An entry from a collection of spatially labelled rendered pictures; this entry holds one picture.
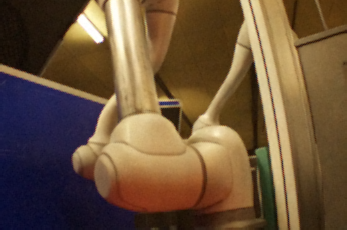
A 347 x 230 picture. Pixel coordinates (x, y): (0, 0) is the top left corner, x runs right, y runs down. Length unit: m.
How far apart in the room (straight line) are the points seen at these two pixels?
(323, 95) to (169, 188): 0.40
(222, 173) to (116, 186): 0.25
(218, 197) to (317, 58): 0.40
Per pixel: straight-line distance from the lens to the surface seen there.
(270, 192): 1.03
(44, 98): 1.29
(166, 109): 4.04
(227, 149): 0.95
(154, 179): 0.82
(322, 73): 0.92
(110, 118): 1.16
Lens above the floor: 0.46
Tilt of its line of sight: 17 degrees up
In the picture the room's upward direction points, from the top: 6 degrees counter-clockwise
